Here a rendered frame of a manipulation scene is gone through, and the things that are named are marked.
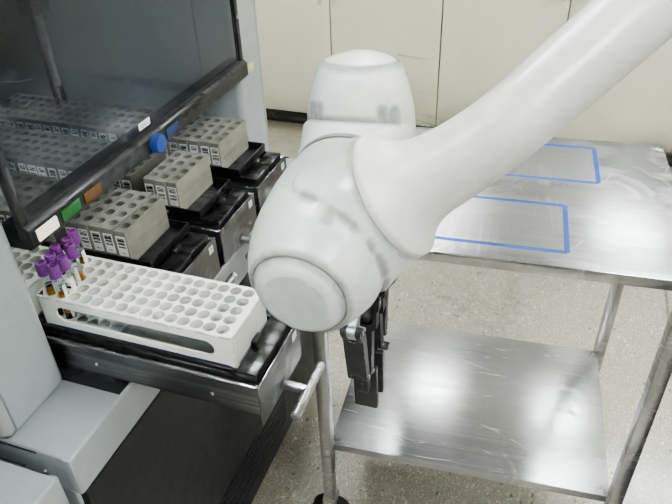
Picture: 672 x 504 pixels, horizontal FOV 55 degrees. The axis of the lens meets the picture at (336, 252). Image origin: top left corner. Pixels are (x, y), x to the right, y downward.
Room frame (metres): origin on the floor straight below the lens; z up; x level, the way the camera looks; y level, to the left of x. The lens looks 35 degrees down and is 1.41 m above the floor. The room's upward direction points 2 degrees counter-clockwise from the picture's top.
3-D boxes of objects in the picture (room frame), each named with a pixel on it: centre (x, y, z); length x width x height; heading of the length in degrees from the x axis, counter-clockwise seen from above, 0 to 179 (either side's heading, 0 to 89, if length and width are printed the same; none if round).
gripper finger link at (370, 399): (0.57, -0.03, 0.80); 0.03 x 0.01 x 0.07; 70
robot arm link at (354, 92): (0.57, -0.03, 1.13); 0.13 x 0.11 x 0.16; 166
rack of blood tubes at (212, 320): (0.69, 0.25, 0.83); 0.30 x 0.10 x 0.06; 70
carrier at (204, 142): (1.16, 0.22, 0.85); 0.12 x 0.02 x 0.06; 160
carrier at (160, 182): (1.02, 0.27, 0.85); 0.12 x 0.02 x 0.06; 159
